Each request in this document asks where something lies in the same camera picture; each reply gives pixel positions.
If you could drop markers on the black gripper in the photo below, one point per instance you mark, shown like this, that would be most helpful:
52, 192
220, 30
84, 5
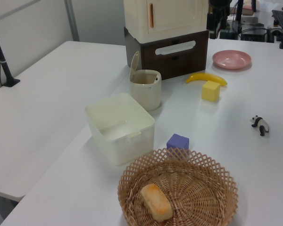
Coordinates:
218, 5

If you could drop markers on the beige dustbin with flip lid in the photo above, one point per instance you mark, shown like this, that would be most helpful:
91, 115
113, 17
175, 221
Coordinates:
145, 93

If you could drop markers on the black monitor stand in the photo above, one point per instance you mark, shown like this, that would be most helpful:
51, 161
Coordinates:
239, 10

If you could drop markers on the black electronics box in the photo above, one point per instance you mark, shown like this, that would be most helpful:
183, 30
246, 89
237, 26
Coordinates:
253, 34

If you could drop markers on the pink plate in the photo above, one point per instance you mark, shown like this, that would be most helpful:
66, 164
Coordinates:
231, 59

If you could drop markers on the cream plastic cabinet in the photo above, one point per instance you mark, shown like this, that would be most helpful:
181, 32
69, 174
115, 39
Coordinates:
172, 16

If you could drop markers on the yellow banana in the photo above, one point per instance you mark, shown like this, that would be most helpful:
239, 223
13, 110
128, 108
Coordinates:
206, 77

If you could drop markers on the cream cabinet on brown drawer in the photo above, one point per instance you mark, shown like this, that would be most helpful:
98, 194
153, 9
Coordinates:
174, 63

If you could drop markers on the yellow foam cube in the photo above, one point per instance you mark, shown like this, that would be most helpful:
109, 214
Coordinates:
210, 91

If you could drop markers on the panda figurine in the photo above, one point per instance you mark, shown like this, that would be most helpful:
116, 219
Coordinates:
260, 124

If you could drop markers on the purple foam cube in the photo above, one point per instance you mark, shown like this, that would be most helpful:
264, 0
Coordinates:
178, 143

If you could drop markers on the cream square plastic container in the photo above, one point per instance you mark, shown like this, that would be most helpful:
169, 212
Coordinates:
119, 131

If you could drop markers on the woven wicker basket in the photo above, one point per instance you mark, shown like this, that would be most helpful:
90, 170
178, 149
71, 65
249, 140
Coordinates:
198, 195

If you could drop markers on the toasted bread loaf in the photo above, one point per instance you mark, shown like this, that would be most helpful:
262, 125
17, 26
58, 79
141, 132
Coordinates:
156, 202

